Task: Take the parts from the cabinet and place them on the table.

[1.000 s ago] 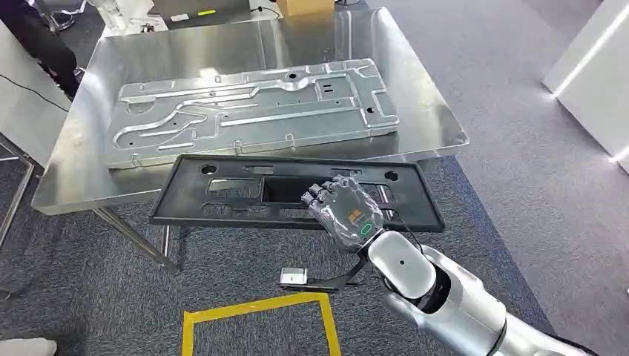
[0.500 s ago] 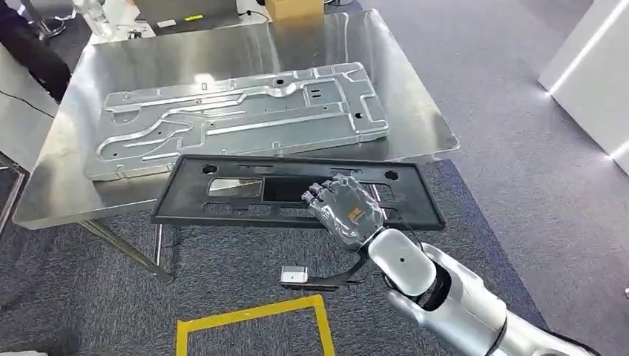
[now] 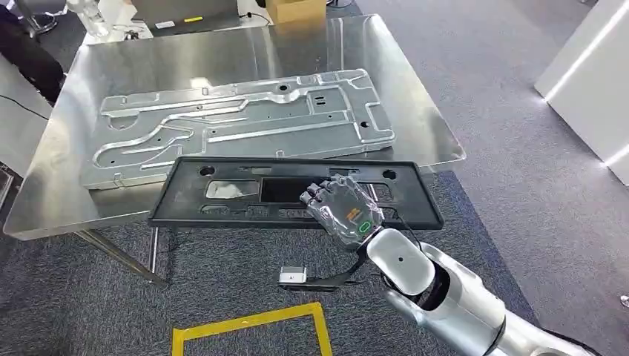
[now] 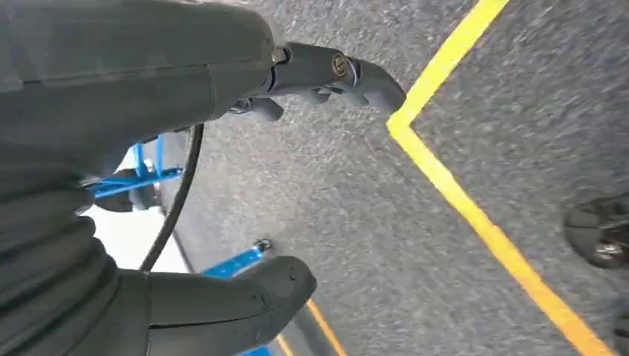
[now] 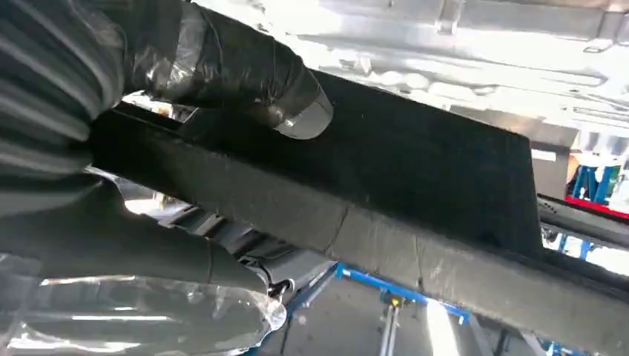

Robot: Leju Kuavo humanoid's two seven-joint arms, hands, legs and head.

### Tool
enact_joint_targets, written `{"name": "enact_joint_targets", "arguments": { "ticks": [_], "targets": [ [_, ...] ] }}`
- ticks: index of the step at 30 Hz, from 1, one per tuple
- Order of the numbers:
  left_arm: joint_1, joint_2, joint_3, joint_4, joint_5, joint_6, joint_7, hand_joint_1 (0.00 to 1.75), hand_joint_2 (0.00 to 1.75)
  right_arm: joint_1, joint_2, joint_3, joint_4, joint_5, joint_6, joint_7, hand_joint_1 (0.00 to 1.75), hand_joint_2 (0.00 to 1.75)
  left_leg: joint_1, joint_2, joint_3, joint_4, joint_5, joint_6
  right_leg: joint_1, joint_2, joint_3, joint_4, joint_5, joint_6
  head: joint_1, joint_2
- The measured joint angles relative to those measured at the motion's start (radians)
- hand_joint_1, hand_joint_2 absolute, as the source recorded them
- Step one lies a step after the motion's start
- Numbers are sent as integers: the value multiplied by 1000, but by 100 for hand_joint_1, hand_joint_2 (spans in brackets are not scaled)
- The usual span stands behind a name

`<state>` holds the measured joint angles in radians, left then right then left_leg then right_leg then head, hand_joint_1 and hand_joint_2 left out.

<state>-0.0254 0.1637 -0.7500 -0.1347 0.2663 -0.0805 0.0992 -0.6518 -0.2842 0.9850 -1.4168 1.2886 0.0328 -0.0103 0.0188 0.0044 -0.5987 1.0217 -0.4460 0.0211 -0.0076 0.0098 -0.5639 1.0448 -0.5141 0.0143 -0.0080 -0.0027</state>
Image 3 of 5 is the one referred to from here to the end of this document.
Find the grey flat case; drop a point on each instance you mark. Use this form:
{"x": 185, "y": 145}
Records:
{"x": 186, "y": 12}

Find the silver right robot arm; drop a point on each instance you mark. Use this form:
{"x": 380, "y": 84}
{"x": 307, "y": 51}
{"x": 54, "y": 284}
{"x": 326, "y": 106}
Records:
{"x": 457, "y": 304}

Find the stamped silver metal panel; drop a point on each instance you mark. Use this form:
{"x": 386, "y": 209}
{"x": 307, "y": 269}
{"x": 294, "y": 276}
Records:
{"x": 275, "y": 123}

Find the black plastic plate frame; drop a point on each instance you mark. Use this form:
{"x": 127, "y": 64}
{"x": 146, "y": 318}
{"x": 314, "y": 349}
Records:
{"x": 186, "y": 196}

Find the office chair base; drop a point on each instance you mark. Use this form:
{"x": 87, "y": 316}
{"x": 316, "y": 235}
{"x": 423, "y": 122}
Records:
{"x": 41, "y": 17}

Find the white desk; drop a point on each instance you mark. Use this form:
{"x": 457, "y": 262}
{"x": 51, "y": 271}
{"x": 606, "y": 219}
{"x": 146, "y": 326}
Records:
{"x": 19, "y": 132}

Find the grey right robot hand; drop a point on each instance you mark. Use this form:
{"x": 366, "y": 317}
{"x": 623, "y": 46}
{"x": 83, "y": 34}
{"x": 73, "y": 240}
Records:
{"x": 346, "y": 213}

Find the brown cardboard box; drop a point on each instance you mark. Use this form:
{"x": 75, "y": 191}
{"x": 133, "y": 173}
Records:
{"x": 295, "y": 10}

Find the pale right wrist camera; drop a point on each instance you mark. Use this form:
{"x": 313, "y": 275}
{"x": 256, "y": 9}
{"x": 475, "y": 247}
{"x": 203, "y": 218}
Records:
{"x": 292, "y": 275}

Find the steel table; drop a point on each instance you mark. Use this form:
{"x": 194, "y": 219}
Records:
{"x": 196, "y": 59}

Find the white cabinet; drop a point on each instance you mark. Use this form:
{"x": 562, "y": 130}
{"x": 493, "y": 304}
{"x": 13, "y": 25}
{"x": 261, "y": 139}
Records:
{"x": 589, "y": 83}

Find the person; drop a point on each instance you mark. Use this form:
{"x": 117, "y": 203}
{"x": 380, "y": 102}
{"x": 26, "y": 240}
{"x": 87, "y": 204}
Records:
{"x": 29, "y": 59}

